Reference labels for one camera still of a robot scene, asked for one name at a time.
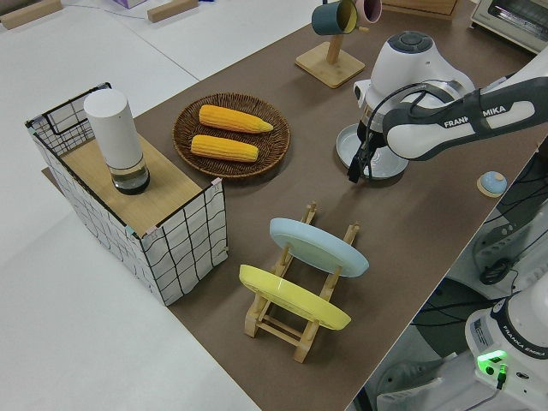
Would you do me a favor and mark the pointed yellow corn cob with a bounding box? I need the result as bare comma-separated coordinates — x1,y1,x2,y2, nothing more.
199,104,275,134

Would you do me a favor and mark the wooden plate rack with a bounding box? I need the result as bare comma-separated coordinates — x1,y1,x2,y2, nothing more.
243,200,361,365

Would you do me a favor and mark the white power strip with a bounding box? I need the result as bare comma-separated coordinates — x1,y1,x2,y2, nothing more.
470,211,534,277

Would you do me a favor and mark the round wicker basket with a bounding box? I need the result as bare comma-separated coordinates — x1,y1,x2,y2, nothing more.
172,92,292,181

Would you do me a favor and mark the brown table mat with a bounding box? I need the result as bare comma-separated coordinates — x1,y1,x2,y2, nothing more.
40,0,548,411

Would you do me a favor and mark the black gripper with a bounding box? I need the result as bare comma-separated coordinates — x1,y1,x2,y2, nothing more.
347,121,384,184

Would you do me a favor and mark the blue dome on wooden base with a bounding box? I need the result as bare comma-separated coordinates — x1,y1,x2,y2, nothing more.
476,170,509,199

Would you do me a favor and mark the white cylinder with clear base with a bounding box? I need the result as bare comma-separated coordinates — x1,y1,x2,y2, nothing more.
82,90,152,196

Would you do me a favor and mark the pink mug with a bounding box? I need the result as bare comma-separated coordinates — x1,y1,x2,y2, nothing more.
357,0,384,25

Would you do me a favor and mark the wooden drawer cabinet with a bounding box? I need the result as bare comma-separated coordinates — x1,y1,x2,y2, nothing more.
380,0,460,21

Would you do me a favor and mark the black plug adapter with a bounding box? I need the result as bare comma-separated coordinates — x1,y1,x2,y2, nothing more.
479,259,513,287

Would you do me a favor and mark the long wooden block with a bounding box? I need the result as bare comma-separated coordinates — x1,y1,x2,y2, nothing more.
0,0,63,31
146,0,200,23

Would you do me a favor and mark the yellow plate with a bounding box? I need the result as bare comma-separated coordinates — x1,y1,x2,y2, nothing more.
238,264,353,331

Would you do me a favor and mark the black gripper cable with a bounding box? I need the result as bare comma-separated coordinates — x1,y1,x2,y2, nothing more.
361,80,483,179

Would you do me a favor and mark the wire grid box white liner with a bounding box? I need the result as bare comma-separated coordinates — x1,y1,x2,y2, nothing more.
24,80,229,307

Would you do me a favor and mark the wooden mug tree stand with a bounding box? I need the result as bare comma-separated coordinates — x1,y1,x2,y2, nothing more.
295,25,369,90

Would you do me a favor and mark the blunt yellow corn cob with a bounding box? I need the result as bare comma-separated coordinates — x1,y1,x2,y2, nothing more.
190,134,260,164

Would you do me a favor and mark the cream toaster oven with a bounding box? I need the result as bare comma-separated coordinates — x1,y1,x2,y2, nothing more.
468,0,548,55

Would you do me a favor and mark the teal mug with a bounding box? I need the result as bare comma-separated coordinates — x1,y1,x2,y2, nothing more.
311,0,346,36

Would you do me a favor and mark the light wooden board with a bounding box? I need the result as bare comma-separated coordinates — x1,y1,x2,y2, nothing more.
61,135,203,229

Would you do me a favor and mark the light blue plate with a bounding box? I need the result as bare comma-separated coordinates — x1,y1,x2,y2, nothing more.
269,217,371,279

